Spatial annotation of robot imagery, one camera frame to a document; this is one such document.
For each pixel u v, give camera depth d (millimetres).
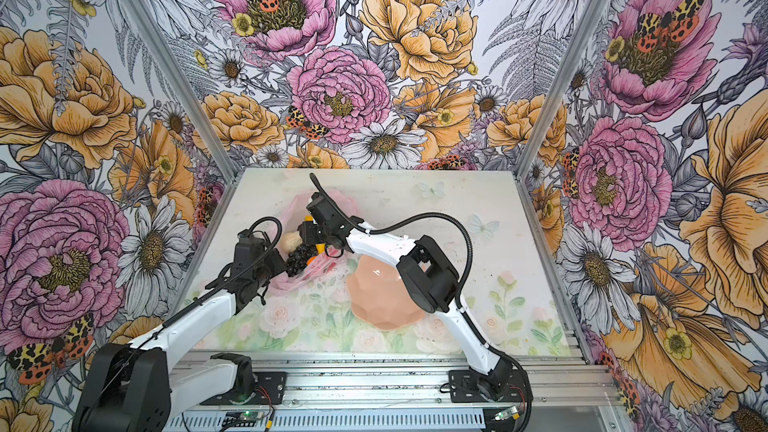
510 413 713
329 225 742
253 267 632
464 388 733
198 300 550
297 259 917
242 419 707
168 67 894
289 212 928
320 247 960
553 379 774
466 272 550
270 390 744
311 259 917
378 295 885
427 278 571
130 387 406
